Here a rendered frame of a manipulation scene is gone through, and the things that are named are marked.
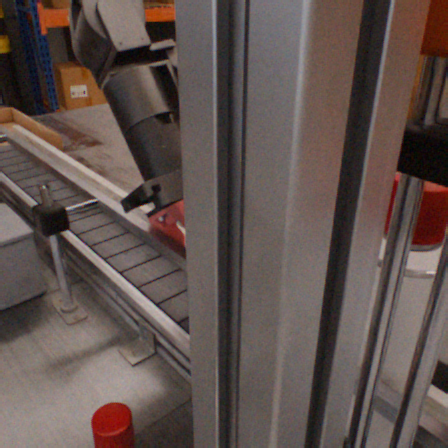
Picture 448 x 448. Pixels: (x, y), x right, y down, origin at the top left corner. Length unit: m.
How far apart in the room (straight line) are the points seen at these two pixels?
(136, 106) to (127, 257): 0.21
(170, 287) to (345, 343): 0.38
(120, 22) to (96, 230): 0.29
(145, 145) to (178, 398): 0.24
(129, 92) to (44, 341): 0.28
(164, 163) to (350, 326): 0.31
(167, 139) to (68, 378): 0.26
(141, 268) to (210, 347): 0.40
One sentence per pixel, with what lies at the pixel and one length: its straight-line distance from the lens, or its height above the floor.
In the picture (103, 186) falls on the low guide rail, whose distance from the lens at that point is 0.70.
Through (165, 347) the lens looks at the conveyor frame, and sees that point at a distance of 0.50.
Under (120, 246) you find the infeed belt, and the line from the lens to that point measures 0.61.
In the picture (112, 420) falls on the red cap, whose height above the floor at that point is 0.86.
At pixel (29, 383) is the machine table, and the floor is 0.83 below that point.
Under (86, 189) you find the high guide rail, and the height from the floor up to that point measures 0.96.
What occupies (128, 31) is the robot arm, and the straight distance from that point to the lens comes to 0.47.
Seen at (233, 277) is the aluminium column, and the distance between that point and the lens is 0.15.
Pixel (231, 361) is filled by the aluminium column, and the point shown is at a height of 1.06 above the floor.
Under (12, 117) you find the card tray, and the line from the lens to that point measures 1.37.
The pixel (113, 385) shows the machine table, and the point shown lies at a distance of 0.50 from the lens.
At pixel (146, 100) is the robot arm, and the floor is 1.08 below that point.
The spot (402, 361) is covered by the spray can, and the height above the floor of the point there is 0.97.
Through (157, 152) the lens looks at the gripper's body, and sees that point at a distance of 0.44.
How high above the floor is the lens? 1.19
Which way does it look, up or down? 30 degrees down
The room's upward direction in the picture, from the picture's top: straight up
